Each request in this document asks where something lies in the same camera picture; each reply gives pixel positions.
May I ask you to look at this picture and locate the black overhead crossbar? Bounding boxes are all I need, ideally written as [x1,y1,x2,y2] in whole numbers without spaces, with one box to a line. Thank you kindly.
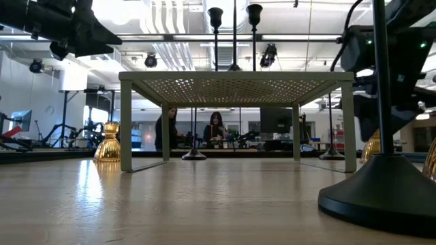
[115,33,343,43]

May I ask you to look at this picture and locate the red white storage rack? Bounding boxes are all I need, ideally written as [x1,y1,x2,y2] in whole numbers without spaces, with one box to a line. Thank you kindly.
[328,128,344,150]

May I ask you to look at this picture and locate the amber glass candle holder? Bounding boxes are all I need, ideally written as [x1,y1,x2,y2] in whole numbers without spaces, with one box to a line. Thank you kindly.
[93,121,122,163]
[422,137,436,183]
[360,131,382,166]

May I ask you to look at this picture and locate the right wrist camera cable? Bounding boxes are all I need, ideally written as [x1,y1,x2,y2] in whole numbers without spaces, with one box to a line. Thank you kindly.
[329,0,364,73]

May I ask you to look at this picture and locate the green perforated metal shelf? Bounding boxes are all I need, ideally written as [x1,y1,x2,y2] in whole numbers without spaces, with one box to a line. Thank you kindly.
[118,70,358,174]

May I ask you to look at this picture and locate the thin hanging cable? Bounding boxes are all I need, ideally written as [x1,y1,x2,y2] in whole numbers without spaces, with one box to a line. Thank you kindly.
[305,0,313,63]

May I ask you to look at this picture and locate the black aluminium table frame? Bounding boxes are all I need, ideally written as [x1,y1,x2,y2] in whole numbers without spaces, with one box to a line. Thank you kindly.
[0,148,436,165]

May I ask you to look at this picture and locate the grey computer monitor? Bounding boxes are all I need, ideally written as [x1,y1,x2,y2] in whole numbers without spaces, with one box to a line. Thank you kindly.
[8,109,33,133]

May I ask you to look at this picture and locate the black background stand frame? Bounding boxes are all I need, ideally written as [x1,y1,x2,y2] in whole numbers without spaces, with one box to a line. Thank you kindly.
[58,88,116,149]

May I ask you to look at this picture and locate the black computer monitor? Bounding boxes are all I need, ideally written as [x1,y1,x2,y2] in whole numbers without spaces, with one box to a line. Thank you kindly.
[260,108,294,134]

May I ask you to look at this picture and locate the black ceiling camera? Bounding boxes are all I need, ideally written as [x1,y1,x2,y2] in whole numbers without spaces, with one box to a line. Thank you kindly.
[259,43,279,68]
[29,58,45,74]
[144,52,159,69]

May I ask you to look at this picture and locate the person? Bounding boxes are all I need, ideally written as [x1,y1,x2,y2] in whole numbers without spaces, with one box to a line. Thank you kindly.
[155,108,185,151]
[203,111,228,144]

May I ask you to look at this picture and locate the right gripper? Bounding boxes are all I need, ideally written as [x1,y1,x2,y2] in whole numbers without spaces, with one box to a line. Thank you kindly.
[353,72,426,144]

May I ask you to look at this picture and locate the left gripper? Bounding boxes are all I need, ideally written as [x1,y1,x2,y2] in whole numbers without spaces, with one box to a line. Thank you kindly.
[49,0,123,62]

